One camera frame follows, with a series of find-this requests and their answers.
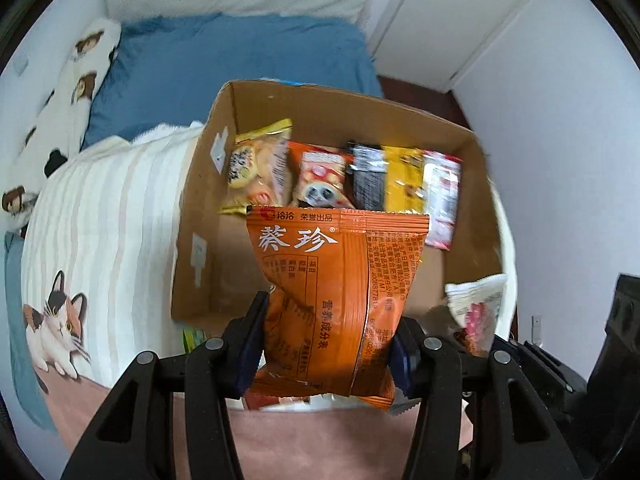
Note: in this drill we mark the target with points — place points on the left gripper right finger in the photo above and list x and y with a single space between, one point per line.
514 435

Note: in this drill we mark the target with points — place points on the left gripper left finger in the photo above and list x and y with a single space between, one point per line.
169 416

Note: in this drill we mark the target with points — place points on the white chocolate wafer packet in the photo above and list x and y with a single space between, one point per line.
475 306

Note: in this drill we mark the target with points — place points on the orange snack packet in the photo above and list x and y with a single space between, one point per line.
341 279

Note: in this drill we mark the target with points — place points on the red white snack packet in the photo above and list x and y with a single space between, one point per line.
441 178

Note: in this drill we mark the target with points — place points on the yellow black noodle packet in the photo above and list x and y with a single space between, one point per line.
387 178

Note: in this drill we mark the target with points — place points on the blue cardboard box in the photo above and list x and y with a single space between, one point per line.
217 273

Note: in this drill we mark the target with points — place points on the striped blanket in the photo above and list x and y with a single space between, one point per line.
99 259

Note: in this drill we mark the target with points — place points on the yellow cracker bag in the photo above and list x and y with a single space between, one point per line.
258 172

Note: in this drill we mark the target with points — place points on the bear print long pillow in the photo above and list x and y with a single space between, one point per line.
60 127

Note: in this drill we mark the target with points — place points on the orange panda biscuit packet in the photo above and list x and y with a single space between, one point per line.
320 176

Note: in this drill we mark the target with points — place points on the blue pillow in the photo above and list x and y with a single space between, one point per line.
169 70

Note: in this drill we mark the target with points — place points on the white door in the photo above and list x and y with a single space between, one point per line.
432 43

